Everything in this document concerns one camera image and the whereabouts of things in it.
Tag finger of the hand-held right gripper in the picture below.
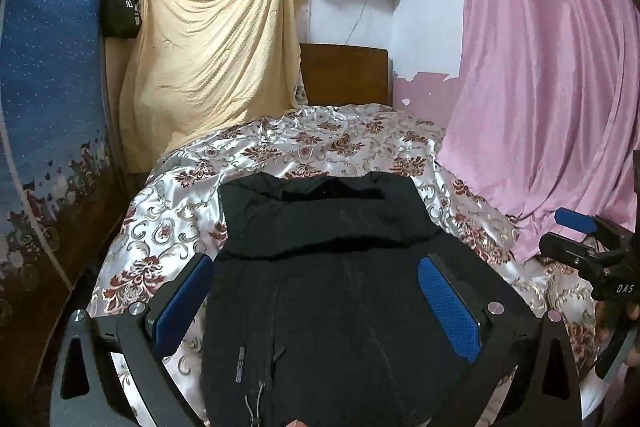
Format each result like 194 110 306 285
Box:
555 207 613 253
538 232 608 280

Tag blue printed fabric wardrobe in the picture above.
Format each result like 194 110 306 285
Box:
0 0 126 408

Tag black tote bag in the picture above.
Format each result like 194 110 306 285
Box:
101 0 143 40

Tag thin wall cable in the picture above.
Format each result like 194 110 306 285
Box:
345 0 371 45

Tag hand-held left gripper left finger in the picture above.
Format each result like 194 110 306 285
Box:
50 252 216 427

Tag yellow hanging sheet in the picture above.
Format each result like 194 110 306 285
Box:
119 0 308 172

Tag floral satin bedspread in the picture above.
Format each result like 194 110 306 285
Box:
87 103 611 427

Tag person's right hand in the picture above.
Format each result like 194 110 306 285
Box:
595 300 621 345

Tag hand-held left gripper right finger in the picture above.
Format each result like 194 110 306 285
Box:
417 253 583 427

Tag brown wooden headboard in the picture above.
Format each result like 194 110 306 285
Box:
299 43 390 106

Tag pink curtain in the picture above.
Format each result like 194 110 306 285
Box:
435 0 640 265

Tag black padded jacket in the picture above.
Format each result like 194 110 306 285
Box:
200 172 541 427

